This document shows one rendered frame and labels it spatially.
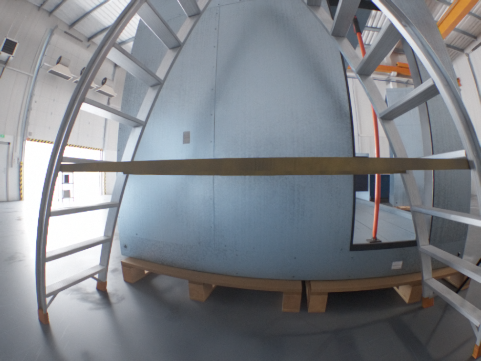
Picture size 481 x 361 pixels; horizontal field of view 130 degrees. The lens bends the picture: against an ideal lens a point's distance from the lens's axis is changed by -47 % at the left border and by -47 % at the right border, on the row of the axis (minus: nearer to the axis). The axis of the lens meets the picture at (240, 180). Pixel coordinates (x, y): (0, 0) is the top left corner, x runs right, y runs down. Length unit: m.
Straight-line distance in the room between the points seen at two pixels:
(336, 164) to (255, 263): 0.92
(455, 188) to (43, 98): 11.22
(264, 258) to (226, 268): 0.24
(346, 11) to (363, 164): 0.70
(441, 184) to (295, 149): 0.99
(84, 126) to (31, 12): 6.42
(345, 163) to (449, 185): 1.19
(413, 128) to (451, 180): 4.14
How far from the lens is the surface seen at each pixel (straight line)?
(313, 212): 1.19
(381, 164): 0.53
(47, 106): 10.51
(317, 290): 1.24
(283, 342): 1.10
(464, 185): 1.71
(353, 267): 1.33
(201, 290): 1.35
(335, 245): 1.25
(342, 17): 1.05
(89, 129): 11.59
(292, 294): 1.24
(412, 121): 5.70
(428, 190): 1.53
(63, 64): 10.53
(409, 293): 1.50
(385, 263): 1.41
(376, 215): 1.37
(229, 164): 0.48
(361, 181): 6.01
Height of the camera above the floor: 0.75
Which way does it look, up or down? level
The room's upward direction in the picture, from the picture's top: straight up
